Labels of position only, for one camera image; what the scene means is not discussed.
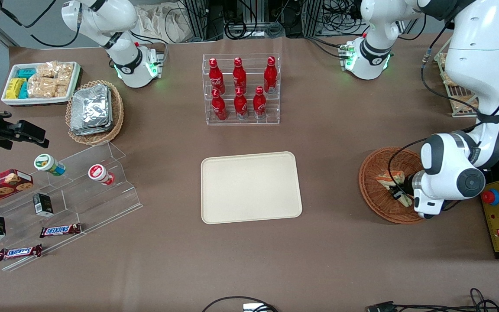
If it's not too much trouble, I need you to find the black cable with connector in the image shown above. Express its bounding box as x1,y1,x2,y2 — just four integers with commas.
366,288,499,312

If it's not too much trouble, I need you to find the round brown wicker basket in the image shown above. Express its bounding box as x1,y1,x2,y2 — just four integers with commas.
359,147,428,224

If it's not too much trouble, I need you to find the aluminium frame profile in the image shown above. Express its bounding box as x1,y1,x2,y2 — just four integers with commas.
304,0,324,37
180,0,215,42

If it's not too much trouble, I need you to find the brown Snickers bar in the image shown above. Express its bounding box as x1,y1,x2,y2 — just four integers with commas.
39,223,82,238
0,244,43,261

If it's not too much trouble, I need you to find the red lid cup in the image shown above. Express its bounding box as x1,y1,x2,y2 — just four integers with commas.
88,164,115,186

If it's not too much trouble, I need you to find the white rectangular snack tray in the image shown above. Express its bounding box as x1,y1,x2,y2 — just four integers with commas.
1,62,81,107

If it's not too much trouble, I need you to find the stack of silver foil packs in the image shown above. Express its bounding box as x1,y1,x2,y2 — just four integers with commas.
70,84,113,136

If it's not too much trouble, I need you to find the green lid cup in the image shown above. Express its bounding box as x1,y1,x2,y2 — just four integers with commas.
34,154,66,176

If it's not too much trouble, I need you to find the white wire rack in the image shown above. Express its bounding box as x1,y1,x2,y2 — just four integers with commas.
434,48,499,118

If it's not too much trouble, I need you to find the black looped cable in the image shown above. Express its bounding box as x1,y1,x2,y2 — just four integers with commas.
201,296,278,312

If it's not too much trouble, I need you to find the red cola bottle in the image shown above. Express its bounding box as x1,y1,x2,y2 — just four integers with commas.
234,86,249,120
233,57,247,91
211,88,228,121
253,86,267,120
208,58,226,95
263,56,278,94

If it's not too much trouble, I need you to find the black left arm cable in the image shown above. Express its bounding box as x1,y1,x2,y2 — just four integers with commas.
387,22,499,191

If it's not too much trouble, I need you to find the yellow snack pack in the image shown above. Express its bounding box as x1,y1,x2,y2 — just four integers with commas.
6,78,26,99

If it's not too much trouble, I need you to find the white cloth bag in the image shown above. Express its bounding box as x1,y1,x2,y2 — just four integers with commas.
135,2,191,44

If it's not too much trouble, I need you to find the triangular sandwich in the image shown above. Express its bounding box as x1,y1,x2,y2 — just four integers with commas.
375,170,414,207

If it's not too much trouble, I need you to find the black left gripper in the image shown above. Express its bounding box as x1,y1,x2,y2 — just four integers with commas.
387,172,418,201

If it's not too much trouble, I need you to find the clear acrylic step display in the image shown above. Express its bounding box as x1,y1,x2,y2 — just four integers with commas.
0,141,143,272

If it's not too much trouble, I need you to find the oval tan wicker basket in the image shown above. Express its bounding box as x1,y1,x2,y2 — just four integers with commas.
65,80,124,146

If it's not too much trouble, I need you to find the clear acrylic bottle rack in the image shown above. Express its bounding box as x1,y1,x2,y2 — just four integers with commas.
202,53,281,126

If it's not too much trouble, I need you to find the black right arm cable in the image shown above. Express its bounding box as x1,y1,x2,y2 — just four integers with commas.
0,0,82,49

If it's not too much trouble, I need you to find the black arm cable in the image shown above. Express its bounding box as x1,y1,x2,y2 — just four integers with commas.
0,0,82,49
387,22,499,191

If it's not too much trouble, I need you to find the cream plastic tray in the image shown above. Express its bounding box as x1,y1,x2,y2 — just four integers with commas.
201,151,303,225

